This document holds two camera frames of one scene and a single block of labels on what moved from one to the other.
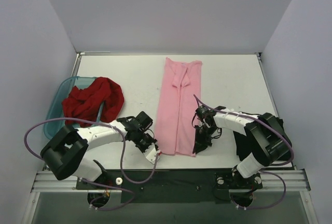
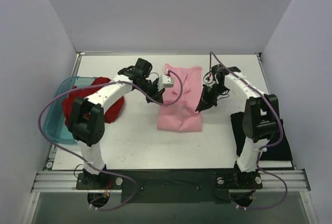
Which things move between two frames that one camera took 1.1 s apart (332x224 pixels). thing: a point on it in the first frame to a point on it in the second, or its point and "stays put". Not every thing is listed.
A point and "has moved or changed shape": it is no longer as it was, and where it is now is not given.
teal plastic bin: (55, 110) stays put
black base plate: (172, 186) stays put
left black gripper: (144, 144) to (156, 93)
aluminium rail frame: (45, 182) stays put
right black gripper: (201, 136) to (210, 93)
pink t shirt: (178, 106) has moved or changed shape
